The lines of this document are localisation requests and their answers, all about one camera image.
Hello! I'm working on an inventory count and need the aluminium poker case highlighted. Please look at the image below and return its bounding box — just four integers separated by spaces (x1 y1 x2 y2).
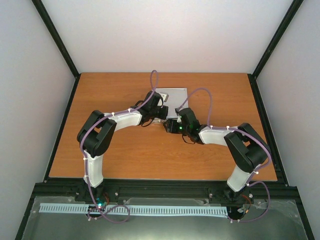
155 88 188 120

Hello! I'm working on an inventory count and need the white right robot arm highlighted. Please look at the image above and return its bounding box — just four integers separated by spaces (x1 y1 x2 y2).
163 108 271 193

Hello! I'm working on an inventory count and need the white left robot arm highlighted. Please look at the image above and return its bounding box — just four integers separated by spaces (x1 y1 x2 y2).
76 91 169 202

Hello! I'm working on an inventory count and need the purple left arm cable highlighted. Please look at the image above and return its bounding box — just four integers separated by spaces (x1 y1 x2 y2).
79 69 159 223

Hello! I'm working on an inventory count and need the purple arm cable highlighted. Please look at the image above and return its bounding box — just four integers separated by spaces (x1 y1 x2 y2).
79 69 159 223
176 88 273 223

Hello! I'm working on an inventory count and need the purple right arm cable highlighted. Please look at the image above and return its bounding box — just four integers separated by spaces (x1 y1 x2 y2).
176 88 273 223

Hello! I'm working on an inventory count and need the black aluminium frame rail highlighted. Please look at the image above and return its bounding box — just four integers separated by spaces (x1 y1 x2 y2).
47 177 301 203

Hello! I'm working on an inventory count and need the white cable duct strip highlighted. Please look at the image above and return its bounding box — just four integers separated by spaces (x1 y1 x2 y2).
38 203 228 218

